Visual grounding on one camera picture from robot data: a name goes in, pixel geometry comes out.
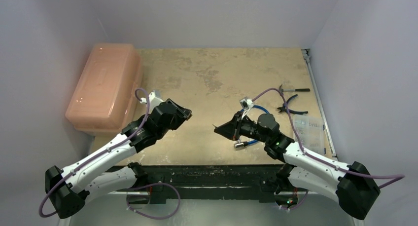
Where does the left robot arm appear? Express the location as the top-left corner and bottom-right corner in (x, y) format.
(38, 99), (192, 219)

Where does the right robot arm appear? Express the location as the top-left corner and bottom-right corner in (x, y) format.
(214, 112), (381, 220)

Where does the clear plastic parts box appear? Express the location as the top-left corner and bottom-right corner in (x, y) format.
(293, 114), (326, 155)

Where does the pink plastic storage box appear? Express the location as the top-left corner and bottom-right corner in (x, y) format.
(65, 43), (143, 135)

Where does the blue cable lock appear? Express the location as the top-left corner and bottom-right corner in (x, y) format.
(234, 105), (270, 150)

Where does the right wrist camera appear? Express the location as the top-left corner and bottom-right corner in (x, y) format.
(239, 97), (254, 117)

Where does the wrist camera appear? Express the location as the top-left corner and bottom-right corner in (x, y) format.
(148, 90), (164, 109)
(239, 97), (254, 117)

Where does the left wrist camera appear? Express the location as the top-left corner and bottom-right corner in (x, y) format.
(148, 90), (164, 109)

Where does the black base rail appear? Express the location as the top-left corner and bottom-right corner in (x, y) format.
(121, 164), (306, 206)

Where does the small black handled hammer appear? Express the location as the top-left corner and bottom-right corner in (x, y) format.
(279, 85), (311, 95)

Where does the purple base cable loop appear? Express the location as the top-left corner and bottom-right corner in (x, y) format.
(126, 180), (182, 220)

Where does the aluminium frame rail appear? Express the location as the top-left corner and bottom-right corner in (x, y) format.
(301, 49), (338, 160)

